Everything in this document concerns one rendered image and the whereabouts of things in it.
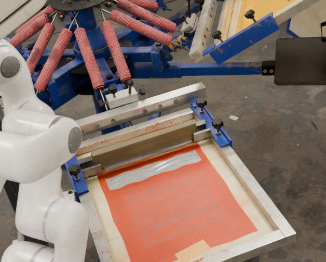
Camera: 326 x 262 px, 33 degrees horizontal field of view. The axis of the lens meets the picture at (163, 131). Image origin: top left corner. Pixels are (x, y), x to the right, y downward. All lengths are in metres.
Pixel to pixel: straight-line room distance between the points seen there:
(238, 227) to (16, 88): 0.83
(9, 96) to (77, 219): 0.45
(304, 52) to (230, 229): 1.15
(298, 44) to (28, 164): 1.97
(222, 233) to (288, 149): 1.86
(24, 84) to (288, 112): 2.71
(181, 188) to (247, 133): 1.82
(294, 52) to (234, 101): 1.42
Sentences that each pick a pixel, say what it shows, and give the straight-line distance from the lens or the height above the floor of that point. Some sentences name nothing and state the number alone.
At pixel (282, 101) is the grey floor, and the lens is 4.02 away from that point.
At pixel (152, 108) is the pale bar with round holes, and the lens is 2.27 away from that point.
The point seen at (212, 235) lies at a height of 0.95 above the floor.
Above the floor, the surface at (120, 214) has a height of 0.95.
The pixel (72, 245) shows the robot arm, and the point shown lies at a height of 1.48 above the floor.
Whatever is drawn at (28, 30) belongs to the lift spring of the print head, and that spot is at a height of 1.19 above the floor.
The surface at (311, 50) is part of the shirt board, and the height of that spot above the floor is 0.95.
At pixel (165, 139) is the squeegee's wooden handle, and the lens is 2.07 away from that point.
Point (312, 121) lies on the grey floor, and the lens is 3.83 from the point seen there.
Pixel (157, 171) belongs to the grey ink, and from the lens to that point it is 2.05.
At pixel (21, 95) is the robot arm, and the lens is 1.45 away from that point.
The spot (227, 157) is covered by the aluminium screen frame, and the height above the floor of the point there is 0.99.
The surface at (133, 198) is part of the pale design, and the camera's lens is 1.97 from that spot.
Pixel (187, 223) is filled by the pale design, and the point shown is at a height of 0.95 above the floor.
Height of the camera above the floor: 2.29
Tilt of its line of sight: 37 degrees down
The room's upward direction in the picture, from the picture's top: 10 degrees counter-clockwise
